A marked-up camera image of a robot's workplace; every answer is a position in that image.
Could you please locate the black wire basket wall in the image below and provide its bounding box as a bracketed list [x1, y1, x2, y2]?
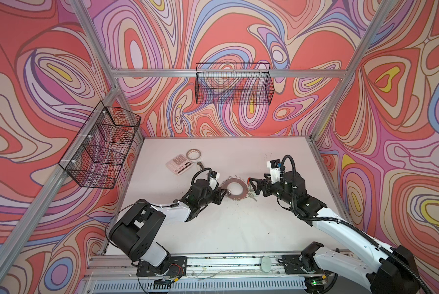
[59, 102, 141, 189]
[194, 62, 275, 105]

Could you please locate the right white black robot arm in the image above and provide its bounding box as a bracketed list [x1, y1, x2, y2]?
[248, 154, 431, 294]

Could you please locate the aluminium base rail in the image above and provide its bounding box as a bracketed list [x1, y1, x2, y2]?
[77, 251, 334, 294]

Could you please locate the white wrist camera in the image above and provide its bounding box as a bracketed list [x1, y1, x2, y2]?
[207, 170, 219, 191]
[267, 159, 284, 184]

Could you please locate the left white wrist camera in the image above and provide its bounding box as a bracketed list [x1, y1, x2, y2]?
[207, 170, 219, 191]

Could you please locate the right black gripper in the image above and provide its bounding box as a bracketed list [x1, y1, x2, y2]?
[249, 173, 296, 206]

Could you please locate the white oval puck on rail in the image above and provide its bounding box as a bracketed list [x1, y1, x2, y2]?
[260, 256, 272, 273]

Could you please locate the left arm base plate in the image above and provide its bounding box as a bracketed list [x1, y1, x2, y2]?
[136, 256, 188, 278]

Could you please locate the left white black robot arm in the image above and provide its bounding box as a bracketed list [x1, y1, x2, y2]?
[107, 168, 227, 268]

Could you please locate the black wire basket back wall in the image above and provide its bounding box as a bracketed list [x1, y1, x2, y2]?
[194, 62, 275, 105]

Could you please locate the metal disc key ring holder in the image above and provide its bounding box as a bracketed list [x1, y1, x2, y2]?
[220, 176, 249, 201]

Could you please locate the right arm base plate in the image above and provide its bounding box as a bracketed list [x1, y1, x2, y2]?
[277, 254, 333, 274]

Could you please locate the black wire basket left wall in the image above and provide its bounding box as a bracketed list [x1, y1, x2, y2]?
[59, 102, 141, 189]

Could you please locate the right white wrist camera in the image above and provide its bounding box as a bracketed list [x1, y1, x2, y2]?
[267, 159, 284, 184]

